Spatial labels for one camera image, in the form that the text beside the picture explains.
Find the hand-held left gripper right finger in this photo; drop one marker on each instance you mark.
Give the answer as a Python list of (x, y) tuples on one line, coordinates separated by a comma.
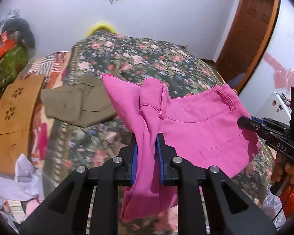
[(160, 164)]

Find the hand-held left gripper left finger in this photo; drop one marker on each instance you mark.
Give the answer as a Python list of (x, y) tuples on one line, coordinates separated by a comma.
[(134, 164)]

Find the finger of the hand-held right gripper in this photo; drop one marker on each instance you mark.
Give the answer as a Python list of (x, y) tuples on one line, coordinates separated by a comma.
[(257, 120), (247, 123)]

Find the pink pants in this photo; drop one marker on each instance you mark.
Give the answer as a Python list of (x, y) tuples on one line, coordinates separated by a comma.
[(198, 132)]

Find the olive green pants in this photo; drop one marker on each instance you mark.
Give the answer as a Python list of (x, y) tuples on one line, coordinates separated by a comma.
[(76, 102)]

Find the person's right hand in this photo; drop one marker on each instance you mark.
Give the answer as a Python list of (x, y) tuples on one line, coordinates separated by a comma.
[(293, 172)]

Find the white suitcase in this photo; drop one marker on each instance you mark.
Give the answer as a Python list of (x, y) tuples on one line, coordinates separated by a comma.
[(275, 107)]

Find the white heart-print wardrobe door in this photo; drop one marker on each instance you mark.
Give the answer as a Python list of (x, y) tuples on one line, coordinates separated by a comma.
[(279, 61)]

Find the clear plastic bag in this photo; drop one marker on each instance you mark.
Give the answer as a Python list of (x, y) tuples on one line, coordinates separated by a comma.
[(274, 208)]

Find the brown wooden door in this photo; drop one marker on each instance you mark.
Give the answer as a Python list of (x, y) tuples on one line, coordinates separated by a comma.
[(250, 36)]

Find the pink printed bedsheet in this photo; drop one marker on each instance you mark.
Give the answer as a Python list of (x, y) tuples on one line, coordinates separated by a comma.
[(41, 139)]

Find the floral blanket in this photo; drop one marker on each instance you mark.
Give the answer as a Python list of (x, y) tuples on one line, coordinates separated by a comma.
[(142, 58)]

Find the white cloth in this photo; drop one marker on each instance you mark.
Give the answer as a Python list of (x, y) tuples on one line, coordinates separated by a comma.
[(22, 178)]

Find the wooden lap desk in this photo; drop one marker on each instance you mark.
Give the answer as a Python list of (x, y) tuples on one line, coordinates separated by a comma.
[(14, 117)]

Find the striped cloth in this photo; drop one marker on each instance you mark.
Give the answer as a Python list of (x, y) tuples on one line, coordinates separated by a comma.
[(50, 62)]

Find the green patterned bag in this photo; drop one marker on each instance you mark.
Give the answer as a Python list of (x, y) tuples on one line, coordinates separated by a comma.
[(8, 66)]

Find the grey plush pillow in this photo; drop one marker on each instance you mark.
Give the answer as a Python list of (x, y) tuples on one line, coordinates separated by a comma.
[(23, 31)]

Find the orange box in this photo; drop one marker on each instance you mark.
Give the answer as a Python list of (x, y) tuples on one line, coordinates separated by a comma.
[(5, 49)]

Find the small red box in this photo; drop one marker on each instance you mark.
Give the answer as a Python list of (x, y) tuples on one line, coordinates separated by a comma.
[(5, 36)]

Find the pile of clothes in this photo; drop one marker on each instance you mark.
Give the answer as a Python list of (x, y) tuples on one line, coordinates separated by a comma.
[(2, 22)]

